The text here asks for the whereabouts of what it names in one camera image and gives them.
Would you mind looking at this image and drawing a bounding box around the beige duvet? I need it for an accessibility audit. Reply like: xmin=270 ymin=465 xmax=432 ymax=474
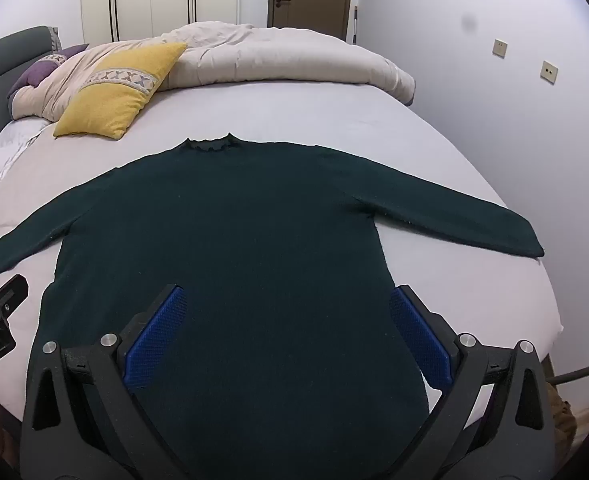
xmin=8 ymin=21 xmax=416 ymax=123

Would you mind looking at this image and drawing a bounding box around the yellow patterned pillow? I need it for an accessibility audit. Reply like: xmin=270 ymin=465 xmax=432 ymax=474
xmin=53 ymin=41 xmax=189 ymax=141

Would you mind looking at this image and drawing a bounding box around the white wardrobe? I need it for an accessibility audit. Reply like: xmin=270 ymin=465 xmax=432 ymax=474
xmin=80 ymin=0 xmax=270 ymax=47

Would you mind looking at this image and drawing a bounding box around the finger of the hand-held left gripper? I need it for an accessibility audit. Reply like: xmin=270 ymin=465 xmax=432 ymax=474
xmin=0 ymin=274 xmax=29 ymax=322

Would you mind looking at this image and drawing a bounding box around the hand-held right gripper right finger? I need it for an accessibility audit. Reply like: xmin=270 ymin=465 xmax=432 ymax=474
xmin=389 ymin=284 xmax=578 ymax=480

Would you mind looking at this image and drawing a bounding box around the dark green sweater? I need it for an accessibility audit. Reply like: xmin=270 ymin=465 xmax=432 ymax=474
xmin=0 ymin=132 xmax=545 ymax=480

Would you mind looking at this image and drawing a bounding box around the grey cable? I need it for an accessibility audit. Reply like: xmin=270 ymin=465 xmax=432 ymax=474
xmin=545 ymin=357 xmax=589 ymax=387

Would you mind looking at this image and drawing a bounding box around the brown cloth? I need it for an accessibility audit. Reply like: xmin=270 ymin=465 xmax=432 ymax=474
xmin=545 ymin=385 xmax=578 ymax=457

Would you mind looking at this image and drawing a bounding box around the purple patterned pillow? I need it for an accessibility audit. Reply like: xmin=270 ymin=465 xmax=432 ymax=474
xmin=7 ymin=44 xmax=90 ymax=102

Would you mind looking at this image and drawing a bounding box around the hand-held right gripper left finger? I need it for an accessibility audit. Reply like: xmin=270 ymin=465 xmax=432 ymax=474
xmin=20 ymin=284 xmax=200 ymax=480

